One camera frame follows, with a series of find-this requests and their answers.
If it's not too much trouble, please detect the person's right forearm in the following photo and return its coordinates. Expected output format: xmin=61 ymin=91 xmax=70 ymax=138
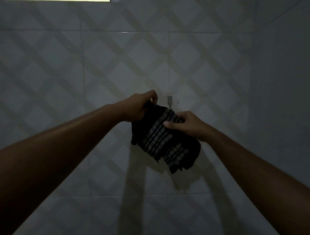
xmin=203 ymin=125 xmax=310 ymax=235

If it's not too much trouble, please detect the person's left forearm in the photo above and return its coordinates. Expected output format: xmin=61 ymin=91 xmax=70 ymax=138
xmin=0 ymin=103 xmax=123 ymax=235

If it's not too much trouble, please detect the metal wall hook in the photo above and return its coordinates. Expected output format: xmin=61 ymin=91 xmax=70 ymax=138
xmin=161 ymin=92 xmax=181 ymax=107

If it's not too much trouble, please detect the person's right hand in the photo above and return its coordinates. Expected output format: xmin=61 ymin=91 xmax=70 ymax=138
xmin=163 ymin=111 xmax=212 ymax=143

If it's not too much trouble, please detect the person's left hand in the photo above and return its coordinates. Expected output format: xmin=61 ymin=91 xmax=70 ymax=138
xmin=118 ymin=90 xmax=158 ymax=123

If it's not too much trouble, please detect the dark checked cloth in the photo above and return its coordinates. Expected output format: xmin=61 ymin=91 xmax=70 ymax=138
xmin=130 ymin=103 xmax=202 ymax=175

